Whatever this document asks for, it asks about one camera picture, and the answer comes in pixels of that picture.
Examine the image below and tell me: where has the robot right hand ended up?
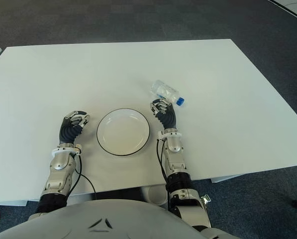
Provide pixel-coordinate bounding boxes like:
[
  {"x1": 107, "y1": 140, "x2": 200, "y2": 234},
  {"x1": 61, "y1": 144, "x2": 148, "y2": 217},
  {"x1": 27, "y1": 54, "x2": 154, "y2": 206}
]
[{"x1": 149, "y1": 98, "x2": 178, "y2": 131}]

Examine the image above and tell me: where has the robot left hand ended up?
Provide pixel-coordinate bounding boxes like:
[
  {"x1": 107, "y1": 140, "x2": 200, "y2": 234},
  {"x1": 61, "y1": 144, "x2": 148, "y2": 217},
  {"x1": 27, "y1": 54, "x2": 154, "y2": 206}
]
[{"x1": 58, "y1": 110, "x2": 92, "y2": 145}]

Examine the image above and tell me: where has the clear water bottle blue cap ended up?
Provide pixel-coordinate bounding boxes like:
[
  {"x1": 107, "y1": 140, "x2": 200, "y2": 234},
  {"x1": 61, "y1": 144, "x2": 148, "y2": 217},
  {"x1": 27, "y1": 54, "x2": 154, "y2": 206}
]
[{"x1": 150, "y1": 79, "x2": 185, "y2": 107}]

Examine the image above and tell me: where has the white plate black rim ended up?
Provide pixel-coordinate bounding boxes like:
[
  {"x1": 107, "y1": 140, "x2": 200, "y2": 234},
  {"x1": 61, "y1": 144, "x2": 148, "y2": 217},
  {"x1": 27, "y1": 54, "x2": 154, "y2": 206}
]
[{"x1": 96, "y1": 108, "x2": 152, "y2": 157}]

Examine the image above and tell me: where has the white robot leg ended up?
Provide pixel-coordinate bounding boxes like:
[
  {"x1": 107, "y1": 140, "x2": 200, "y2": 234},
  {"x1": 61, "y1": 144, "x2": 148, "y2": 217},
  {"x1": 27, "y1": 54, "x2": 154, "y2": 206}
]
[{"x1": 140, "y1": 185, "x2": 169, "y2": 205}]

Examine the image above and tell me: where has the grey robot torso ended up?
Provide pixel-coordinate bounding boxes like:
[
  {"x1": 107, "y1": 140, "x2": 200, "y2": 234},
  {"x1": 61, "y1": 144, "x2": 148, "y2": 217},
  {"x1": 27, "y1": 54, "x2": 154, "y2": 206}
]
[{"x1": 0, "y1": 198, "x2": 238, "y2": 239}]

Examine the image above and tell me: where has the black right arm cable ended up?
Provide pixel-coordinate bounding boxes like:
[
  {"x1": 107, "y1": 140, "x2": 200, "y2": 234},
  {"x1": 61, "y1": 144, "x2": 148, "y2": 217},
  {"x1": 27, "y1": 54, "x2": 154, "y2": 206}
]
[{"x1": 156, "y1": 138, "x2": 170, "y2": 203}]

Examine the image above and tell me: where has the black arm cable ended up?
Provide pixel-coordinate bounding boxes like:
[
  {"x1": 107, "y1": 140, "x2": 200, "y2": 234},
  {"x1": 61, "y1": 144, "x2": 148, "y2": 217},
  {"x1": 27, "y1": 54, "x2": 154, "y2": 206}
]
[
  {"x1": 63, "y1": 149, "x2": 97, "y2": 201},
  {"x1": 156, "y1": 138, "x2": 170, "y2": 203}
]

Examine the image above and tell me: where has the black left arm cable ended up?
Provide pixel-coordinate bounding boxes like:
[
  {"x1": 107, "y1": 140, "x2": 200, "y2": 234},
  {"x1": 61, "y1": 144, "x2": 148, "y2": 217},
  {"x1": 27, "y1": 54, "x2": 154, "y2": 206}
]
[{"x1": 63, "y1": 149, "x2": 97, "y2": 201}]

